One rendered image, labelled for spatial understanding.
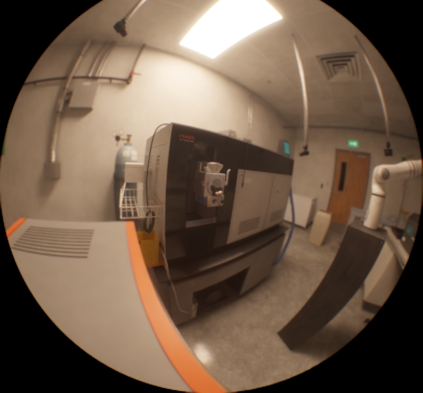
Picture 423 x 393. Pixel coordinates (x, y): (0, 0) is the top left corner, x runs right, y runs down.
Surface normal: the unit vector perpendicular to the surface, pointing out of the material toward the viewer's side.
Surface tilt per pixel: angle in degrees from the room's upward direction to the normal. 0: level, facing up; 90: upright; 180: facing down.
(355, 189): 90
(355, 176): 90
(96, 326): 0
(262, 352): 0
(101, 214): 90
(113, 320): 0
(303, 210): 90
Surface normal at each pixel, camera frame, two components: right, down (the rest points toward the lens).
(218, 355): 0.11, -0.99
